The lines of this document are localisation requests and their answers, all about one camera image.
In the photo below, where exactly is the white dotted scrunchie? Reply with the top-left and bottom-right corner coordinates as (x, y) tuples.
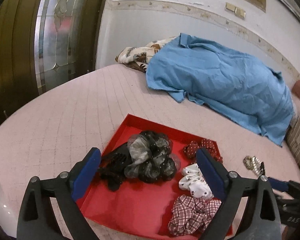
(178, 163), (214, 200)

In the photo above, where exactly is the white pearl bracelet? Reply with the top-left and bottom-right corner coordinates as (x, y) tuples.
(250, 156), (265, 177)

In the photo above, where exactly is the red dotted scrunchie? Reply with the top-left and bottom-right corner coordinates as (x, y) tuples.
(184, 138), (223, 164)

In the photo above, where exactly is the blue cloth sheet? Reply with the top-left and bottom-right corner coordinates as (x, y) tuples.
(146, 33), (294, 146)

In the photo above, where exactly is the black grey organza scrunchie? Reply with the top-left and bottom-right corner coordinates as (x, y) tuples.
(124, 131), (181, 184)

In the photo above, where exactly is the floral blanket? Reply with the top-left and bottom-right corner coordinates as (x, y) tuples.
(115, 36), (175, 73)

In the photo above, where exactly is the black feather hair clip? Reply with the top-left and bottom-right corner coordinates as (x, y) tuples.
(98, 142), (132, 192)

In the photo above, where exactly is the pink quilted bedspread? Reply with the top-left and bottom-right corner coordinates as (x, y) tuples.
(0, 64), (300, 215)

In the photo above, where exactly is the red plaid scrunchie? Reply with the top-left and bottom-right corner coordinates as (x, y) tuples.
(168, 195), (222, 236)

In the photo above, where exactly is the red tray box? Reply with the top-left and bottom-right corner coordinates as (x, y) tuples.
(77, 114), (202, 239)

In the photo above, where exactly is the stained glass door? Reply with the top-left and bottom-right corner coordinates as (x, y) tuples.
(34, 0), (85, 94)

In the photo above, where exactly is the brass light switch plate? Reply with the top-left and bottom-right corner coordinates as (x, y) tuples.
(225, 2), (246, 20)

